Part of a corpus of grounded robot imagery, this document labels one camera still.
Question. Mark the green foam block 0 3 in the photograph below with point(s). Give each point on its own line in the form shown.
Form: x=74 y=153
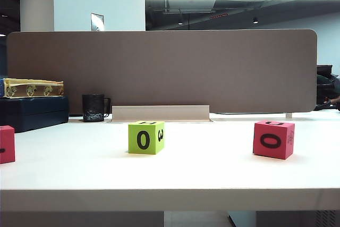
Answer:
x=143 y=138

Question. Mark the red foam block O U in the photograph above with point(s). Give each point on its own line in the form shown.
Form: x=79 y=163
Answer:
x=271 y=140

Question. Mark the red foam block T 4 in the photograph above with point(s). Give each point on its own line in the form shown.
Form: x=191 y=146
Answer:
x=6 y=142

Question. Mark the brown desk divider panel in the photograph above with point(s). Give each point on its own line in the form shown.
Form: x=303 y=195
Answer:
x=172 y=70

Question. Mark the black glass mug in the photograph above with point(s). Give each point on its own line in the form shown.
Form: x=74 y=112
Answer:
x=92 y=107

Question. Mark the black ceiling spot lamp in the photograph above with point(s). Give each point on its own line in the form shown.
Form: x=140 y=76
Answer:
x=255 y=20

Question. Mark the blue lidded toy box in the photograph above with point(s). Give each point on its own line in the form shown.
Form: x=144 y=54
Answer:
x=32 y=88

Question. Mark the dark blue plastic case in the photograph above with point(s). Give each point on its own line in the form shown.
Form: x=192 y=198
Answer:
x=32 y=114

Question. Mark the person in dark clothing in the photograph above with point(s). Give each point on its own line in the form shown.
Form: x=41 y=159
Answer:
x=330 y=86

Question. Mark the grey perforated cabinet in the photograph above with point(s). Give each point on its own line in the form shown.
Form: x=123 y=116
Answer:
x=297 y=219

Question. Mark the silver wall plate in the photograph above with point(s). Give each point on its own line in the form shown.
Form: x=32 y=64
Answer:
x=97 y=21

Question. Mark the white divider foot bracket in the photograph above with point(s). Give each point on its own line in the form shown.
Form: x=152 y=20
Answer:
x=288 y=115

